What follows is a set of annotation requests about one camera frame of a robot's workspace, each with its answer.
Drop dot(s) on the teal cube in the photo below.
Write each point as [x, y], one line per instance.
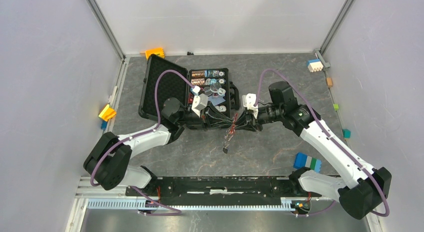
[346, 133]

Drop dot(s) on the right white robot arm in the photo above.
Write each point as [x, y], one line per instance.
[360, 187]

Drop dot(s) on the white cable comb rail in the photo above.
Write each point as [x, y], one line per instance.
[143, 204]

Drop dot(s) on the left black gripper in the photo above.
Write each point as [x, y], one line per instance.
[207, 121]

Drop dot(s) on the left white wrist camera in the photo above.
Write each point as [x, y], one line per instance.
[199, 103]

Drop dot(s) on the small wooden cube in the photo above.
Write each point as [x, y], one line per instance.
[329, 82]

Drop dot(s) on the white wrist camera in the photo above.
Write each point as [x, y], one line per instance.
[199, 103]
[249, 101]

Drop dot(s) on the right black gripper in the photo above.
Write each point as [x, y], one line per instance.
[249, 118]

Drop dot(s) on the yellow orange toy block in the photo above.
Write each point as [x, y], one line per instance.
[107, 113]

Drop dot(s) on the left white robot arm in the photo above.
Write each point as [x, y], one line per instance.
[109, 162]

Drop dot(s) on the small blue block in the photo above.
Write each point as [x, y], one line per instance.
[104, 125]

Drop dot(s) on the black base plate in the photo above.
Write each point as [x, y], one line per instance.
[220, 190]

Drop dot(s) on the red keyring carabiner with rings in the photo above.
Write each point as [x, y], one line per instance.
[229, 134]

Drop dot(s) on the blue green brick stack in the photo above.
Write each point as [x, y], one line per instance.
[303, 160]

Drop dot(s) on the black poker chip case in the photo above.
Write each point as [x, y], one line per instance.
[166, 80]

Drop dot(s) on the blue white toy block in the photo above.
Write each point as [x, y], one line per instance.
[315, 65]

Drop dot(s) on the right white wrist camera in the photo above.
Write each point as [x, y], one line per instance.
[249, 101]

